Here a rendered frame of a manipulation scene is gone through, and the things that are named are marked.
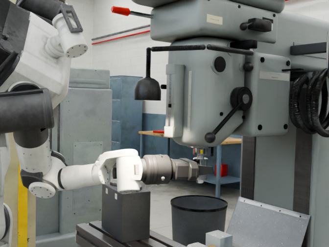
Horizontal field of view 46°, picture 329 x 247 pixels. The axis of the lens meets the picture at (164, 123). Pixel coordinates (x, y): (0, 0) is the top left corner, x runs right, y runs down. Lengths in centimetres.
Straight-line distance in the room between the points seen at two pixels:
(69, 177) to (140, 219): 44
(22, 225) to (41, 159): 174
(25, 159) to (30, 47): 30
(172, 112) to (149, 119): 755
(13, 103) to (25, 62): 13
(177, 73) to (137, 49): 810
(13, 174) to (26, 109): 178
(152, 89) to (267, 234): 74
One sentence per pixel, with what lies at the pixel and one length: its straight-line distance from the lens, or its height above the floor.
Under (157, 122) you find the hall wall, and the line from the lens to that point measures 842.
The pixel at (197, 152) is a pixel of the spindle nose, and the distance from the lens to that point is 120.
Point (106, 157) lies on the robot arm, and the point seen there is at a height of 127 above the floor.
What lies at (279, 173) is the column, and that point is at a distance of 149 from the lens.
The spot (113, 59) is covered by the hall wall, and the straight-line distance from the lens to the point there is 1013.
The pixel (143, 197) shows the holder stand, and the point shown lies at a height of 107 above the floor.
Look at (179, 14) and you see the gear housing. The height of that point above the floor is 168.
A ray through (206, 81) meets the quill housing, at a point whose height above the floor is 150.
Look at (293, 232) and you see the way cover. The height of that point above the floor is 101.
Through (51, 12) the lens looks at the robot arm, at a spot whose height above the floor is 171.
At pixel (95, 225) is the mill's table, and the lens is 174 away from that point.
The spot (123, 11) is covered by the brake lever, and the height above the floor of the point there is 170.
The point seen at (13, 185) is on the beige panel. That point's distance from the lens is 277.
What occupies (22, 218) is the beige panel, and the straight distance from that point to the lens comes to 284.
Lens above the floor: 144
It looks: 3 degrees down
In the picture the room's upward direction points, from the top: 1 degrees clockwise
